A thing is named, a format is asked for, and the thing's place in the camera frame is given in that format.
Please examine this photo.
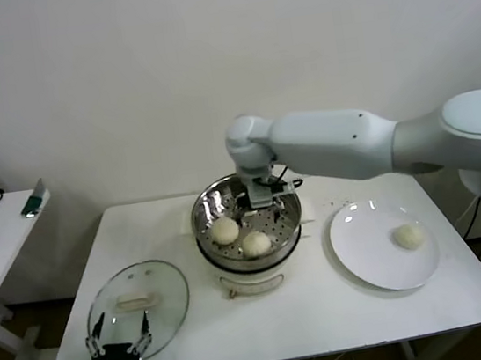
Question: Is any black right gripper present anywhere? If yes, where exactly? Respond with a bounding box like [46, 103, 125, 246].
[235, 199, 286, 230]

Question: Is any white steamed baozi bun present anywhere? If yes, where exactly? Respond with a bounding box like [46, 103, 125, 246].
[390, 221, 428, 253]
[239, 229, 274, 260]
[208, 214, 242, 246]

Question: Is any glass lid with beige handle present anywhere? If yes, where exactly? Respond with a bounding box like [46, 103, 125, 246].
[79, 256, 198, 360]

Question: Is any stainless steel steamer basket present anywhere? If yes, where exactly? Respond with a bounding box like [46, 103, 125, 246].
[186, 165, 310, 280]

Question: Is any white electric cooking pot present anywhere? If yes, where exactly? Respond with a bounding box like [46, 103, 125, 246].
[177, 195, 326, 306]

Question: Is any white round plate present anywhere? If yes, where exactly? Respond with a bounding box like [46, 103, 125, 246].
[324, 191, 445, 300]

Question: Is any white side table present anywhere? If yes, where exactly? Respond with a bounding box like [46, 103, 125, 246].
[0, 186, 75, 360]

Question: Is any green white scraper tool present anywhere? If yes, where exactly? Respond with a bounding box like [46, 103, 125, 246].
[17, 177, 55, 220]

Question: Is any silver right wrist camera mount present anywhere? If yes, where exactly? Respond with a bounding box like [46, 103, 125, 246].
[244, 178, 281, 211]

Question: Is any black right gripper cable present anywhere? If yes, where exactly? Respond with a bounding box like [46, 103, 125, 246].
[265, 160, 306, 195]

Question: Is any black and white power cable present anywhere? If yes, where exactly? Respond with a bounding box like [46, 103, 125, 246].
[454, 195, 481, 241]

